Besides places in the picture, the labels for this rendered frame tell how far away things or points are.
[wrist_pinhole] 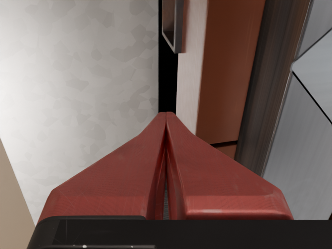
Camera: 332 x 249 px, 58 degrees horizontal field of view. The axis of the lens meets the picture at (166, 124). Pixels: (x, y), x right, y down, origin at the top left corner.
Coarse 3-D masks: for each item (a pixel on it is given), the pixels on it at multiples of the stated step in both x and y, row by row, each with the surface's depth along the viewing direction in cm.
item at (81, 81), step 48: (0, 0) 29; (48, 0) 30; (96, 0) 31; (144, 0) 32; (0, 48) 31; (48, 48) 32; (96, 48) 33; (144, 48) 35; (0, 96) 34; (48, 96) 35; (96, 96) 37; (144, 96) 38; (48, 144) 39; (96, 144) 41; (48, 192) 44
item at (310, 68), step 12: (324, 36) 17; (312, 48) 18; (324, 48) 18; (300, 60) 18; (312, 60) 18; (324, 60) 18; (300, 72) 18; (312, 72) 19; (324, 72) 19; (312, 84) 19; (324, 84) 19
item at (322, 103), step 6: (330, 78) 19; (330, 84) 20; (324, 90) 20; (330, 90) 20; (324, 96) 20; (330, 96) 20; (324, 102) 20; (330, 102) 20; (324, 108) 21; (330, 108) 21; (324, 114) 21; (330, 114) 21
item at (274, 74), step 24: (288, 0) 18; (264, 24) 21; (288, 24) 18; (264, 48) 21; (288, 48) 18; (264, 72) 21; (288, 72) 19; (264, 96) 22; (264, 120) 22; (240, 144) 27; (264, 144) 23
